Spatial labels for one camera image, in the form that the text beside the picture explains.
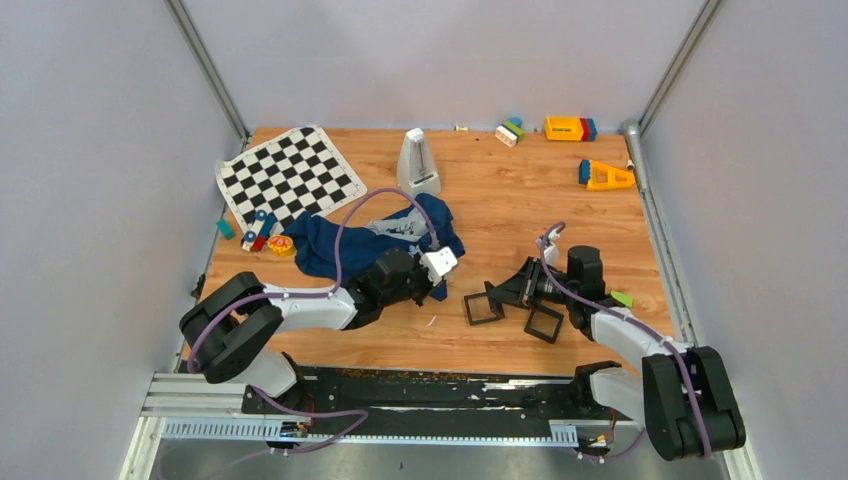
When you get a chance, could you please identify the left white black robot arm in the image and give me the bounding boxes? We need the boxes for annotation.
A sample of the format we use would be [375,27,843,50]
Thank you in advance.
[179,247,458,413]

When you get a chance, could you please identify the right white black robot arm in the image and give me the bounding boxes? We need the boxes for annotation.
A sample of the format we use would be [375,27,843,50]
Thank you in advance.
[483,245,747,461]

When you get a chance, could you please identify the green small block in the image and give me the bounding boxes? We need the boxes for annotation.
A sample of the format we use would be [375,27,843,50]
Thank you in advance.
[610,290,634,309]

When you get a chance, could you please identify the white metronome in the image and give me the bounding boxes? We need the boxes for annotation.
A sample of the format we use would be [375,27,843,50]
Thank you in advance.
[396,128,442,197]

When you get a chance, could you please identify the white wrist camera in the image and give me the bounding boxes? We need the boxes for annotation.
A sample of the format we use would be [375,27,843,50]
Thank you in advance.
[537,222,565,265]
[421,246,459,286]

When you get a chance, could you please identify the white green blue blocks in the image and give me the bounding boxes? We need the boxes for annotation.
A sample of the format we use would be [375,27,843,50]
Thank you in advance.
[494,117,525,148]

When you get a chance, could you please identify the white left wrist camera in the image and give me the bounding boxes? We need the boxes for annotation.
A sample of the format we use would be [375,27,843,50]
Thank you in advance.
[421,246,459,286]

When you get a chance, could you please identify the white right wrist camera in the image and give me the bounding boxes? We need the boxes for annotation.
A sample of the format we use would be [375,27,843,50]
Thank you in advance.
[537,222,565,265]

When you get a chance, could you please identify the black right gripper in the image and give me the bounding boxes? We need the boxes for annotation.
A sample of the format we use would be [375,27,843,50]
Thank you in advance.
[487,257,577,311]

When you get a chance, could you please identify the black square frame near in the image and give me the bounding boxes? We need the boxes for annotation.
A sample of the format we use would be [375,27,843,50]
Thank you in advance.
[463,292,505,326]

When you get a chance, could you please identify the blue cartoon print shirt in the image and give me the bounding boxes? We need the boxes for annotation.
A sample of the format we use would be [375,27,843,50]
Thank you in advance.
[283,193,465,280]

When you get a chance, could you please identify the red white blue toy car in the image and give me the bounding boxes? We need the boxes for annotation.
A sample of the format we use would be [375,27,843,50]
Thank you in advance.
[241,210,277,252]

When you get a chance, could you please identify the grey metal pipe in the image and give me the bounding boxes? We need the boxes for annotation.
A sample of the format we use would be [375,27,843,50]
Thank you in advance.
[621,120,650,194]

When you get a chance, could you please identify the teal small block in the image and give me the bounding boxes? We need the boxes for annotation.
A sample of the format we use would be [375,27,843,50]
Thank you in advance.
[216,219,236,240]

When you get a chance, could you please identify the yellow blue toy ramp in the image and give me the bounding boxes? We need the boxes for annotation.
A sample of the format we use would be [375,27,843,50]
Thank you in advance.
[578,159,636,191]

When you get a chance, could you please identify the checkered chessboard mat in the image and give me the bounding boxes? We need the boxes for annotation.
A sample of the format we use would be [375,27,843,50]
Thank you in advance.
[215,126,368,233]

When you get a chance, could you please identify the yellow toy block bin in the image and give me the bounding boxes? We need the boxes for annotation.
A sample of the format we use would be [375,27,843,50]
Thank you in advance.
[544,116,598,142]

